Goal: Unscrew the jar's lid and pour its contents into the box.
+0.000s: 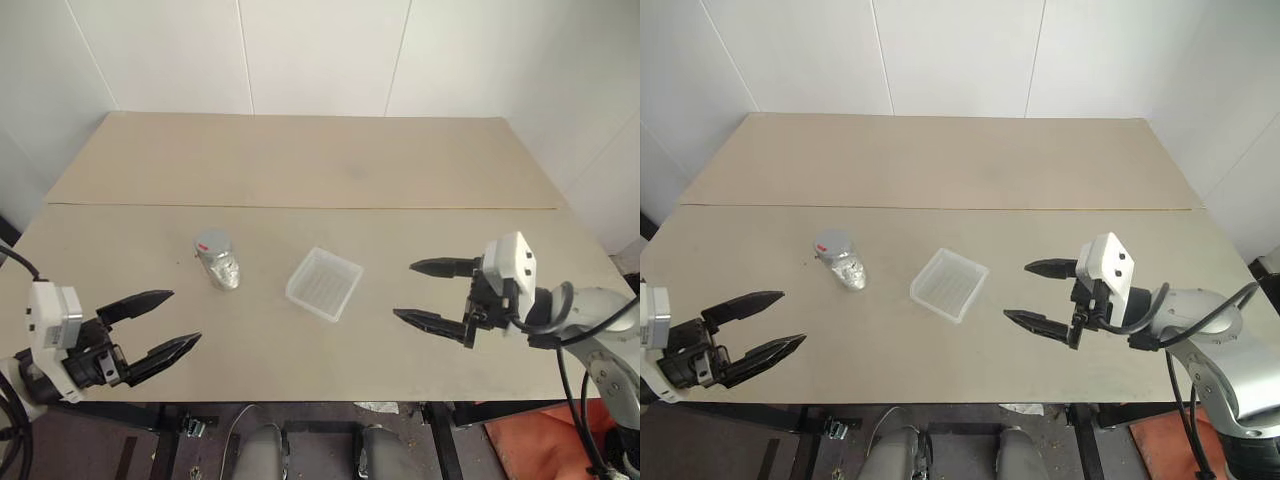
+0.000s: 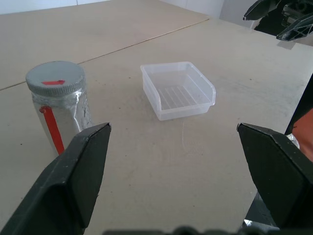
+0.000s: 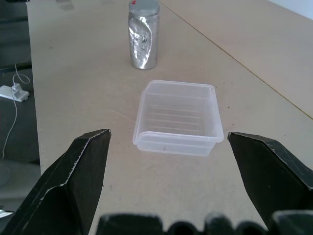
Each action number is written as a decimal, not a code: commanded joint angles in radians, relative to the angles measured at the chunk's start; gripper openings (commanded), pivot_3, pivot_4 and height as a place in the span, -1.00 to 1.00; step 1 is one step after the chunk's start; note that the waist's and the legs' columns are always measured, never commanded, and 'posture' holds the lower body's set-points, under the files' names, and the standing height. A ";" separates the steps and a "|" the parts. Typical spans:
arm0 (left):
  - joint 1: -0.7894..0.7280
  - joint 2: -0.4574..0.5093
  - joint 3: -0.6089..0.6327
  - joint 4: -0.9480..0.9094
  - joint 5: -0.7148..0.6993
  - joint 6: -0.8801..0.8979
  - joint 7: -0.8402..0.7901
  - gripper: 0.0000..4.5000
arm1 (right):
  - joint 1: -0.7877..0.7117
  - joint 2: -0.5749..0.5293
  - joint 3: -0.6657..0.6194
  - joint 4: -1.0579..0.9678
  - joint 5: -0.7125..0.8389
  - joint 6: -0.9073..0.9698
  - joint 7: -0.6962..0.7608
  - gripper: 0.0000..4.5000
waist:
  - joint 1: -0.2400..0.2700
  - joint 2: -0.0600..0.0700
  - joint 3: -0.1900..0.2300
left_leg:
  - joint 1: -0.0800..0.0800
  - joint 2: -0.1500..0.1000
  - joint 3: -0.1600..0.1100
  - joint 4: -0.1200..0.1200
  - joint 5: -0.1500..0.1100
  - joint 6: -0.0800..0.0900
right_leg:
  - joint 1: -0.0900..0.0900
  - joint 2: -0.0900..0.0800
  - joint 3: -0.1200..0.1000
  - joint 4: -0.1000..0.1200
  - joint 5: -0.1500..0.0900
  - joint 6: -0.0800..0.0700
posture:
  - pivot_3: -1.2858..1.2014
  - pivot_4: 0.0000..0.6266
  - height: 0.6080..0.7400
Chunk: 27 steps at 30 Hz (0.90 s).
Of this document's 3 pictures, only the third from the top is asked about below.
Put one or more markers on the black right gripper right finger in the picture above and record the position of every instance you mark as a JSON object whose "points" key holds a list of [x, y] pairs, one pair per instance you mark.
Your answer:
{"points": [[271, 176]]}

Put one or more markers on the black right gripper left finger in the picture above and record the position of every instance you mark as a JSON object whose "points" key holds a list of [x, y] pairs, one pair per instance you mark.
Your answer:
{"points": [[66, 181]]}

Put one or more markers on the clear plastic square container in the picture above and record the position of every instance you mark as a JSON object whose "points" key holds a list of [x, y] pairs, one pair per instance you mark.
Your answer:
{"points": [[177, 120]]}

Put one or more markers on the silver foil-wrapped jar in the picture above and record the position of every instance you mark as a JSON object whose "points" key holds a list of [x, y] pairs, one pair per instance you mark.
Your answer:
{"points": [[143, 41]]}

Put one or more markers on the white power strip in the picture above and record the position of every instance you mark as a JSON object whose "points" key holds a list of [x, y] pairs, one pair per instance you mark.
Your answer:
{"points": [[13, 93]]}

